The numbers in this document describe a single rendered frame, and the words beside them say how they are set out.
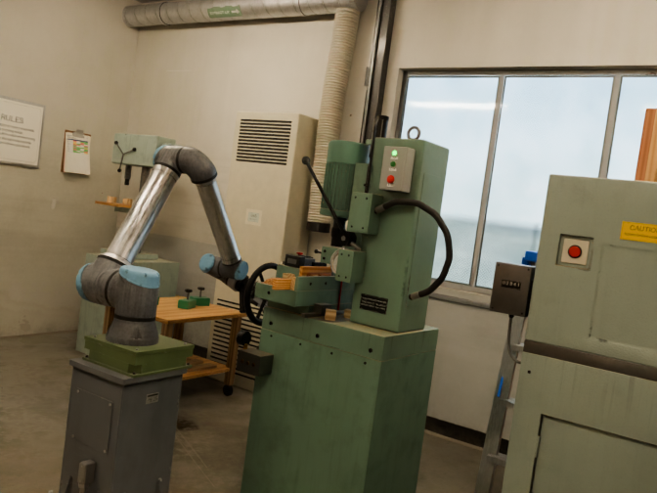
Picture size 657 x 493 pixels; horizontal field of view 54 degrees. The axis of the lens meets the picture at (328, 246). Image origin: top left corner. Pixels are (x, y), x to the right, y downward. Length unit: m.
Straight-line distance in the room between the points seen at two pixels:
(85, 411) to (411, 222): 1.37
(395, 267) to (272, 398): 0.73
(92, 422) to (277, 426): 0.69
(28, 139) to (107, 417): 3.02
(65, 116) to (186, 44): 1.06
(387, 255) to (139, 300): 0.93
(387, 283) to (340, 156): 0.56
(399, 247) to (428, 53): 1.91
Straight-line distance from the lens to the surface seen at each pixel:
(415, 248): 2.41
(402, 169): 2.35
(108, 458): 2.50
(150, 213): 2.68
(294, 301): 2.45
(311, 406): 2.53
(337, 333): 2.42
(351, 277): 2.40
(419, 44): 4.12
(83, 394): 2.55
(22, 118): 5.09
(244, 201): 4.26
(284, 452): 2.65
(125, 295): 2.45
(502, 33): 3.94
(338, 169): 2.61
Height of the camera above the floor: 1.21
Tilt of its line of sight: 3 degrees down
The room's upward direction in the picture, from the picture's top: 8 degrees clockwise
